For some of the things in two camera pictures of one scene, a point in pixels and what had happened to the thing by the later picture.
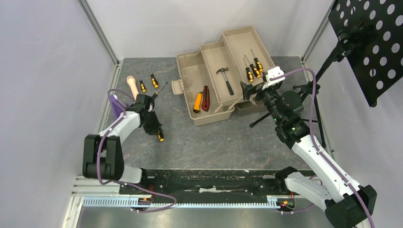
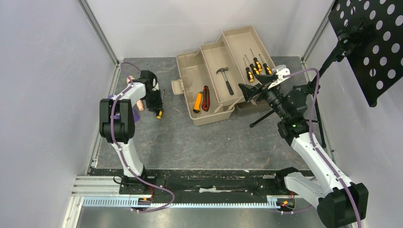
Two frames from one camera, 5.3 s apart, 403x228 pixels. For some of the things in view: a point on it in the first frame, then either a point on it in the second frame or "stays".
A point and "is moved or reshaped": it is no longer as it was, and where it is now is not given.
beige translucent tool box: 210,77 stays
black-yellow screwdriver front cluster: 160,136 -> 268,70
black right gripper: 250,91 stays
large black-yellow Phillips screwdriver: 156,93 is moved or reshaped
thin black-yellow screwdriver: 255,71 stays
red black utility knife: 206,101 stays
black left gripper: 157,126 -> 158,104
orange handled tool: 197,101 stays
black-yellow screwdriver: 259,66 stays
